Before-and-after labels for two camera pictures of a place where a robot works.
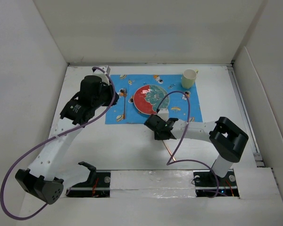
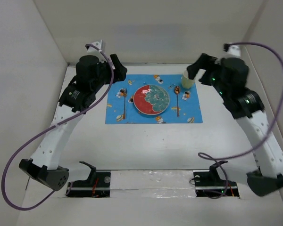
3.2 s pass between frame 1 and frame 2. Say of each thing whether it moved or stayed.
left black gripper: moved
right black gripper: moved
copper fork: stayed
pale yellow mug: stayed
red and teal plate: stayed
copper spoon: moved
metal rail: stayed
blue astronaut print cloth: stayed
